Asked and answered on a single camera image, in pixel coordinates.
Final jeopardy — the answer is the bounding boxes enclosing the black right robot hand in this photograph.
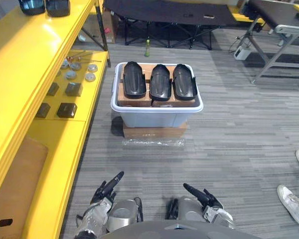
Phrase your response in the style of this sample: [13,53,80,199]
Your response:
[183,183,225,209]

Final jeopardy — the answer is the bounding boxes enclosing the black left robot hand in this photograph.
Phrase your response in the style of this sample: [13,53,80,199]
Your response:
[91,171,125,206]

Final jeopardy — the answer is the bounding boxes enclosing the black plastic housing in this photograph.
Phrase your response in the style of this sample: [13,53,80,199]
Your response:
[172,64,198,101]
[122,61,148,99]
[18,0,46,16]
[45,0,71,17]
[149,64,172,102]

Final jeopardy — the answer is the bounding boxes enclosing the yellow metal shelf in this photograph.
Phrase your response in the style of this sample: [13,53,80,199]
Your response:
[0,0,112,239]

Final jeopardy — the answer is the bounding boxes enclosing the silver right robot leg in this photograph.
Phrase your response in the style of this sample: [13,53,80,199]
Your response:
[165,196,206,221]

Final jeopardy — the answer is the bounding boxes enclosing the silver robot leg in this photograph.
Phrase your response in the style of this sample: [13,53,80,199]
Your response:
[107,197,144,233]
[165,196,206,221]

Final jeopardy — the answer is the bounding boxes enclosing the silver left robot leg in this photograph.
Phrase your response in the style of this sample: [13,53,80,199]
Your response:
[107,197,144,233]

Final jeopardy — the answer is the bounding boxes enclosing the grey robot torso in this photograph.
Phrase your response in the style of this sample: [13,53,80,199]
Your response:
[99,220,264,239]

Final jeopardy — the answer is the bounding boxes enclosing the flat brown cardboard box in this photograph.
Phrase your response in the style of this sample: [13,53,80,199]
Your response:
[123,121,189,139]

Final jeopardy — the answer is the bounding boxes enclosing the white plastic bin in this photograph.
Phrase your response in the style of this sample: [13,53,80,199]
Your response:
[110,62,204,128]

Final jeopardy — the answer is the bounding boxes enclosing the small black square box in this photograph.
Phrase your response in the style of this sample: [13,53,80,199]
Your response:
[46,82,60,97]
[56,102,78,119]
[65,82,83,97]
[35,103,51,119]

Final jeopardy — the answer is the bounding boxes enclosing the large brown cardboard carton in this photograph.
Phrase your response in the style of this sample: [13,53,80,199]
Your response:
[0,136,49,239]

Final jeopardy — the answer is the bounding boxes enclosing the long metal bolt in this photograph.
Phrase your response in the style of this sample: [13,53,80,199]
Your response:
[77,57,102,63]

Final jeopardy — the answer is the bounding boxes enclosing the white power box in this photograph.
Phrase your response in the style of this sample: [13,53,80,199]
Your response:
[233,46,251,60]

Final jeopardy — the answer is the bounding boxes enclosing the cardboard box with pink sticker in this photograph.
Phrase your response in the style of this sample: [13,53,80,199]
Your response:
[83,7,119,44]

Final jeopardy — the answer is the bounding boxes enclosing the yellow flat board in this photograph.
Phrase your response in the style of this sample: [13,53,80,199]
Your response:
[228,4,265,25]

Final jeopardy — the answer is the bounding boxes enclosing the black folding cot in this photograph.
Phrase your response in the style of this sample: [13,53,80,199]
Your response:
[103,0,240,50]

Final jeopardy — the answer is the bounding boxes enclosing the dark padded folding table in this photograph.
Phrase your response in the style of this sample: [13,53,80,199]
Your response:
[241,0,299,73]

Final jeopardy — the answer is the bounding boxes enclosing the thin black floor cable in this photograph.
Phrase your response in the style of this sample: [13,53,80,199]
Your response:
[229,34,247,54]

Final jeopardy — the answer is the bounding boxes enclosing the black shelf upright post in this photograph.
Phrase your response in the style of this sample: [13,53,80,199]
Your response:
[94,0,112,68]

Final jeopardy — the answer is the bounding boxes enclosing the grey metal conveyor frame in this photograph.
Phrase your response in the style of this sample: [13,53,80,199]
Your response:
[251,24,299,84]

